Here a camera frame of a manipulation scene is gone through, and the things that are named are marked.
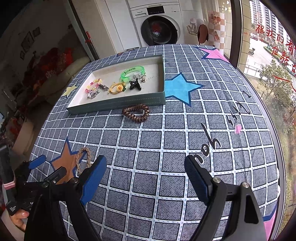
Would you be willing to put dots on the person's left hand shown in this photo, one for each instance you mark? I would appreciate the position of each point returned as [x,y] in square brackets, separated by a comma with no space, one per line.
[18,217]

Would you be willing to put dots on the silver star hair clip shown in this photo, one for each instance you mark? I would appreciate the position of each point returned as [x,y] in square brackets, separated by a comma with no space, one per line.
[102,86]

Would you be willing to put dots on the blue grid star tablecloth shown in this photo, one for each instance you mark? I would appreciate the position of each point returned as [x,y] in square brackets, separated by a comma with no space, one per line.
[145,193]

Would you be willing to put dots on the black claw hair clip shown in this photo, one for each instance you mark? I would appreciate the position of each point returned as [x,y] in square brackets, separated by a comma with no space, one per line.
[134,84]

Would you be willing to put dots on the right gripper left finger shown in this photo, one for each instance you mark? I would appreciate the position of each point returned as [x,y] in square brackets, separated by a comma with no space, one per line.
[75,193]

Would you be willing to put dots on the green shallow tray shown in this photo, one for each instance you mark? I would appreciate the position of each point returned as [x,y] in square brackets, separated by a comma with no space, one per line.
[117,77]

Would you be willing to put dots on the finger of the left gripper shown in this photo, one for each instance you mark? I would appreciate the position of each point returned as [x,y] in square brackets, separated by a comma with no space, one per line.
[37,162]
[56,176]

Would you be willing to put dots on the lower white washing machine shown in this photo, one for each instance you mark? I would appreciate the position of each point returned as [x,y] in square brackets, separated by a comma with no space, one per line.
[157,22]

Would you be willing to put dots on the dark window frame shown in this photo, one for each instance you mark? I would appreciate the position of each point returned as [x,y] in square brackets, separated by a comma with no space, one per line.
[237,32]

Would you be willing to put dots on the cream sofa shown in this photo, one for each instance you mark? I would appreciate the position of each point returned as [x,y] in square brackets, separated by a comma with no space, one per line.
[55,86]

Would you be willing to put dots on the white cabinet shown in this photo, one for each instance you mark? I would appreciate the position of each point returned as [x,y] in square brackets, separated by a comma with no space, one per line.
[109,25]

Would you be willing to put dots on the beige bunny hair clip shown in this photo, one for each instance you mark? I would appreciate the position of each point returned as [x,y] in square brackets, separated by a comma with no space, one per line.
[143,78]

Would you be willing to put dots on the checkered paper bag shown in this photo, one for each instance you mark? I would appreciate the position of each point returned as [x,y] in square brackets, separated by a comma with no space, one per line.
[216,30]

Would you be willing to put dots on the red cushion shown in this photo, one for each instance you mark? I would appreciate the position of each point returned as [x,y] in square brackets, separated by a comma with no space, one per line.
[53,62]

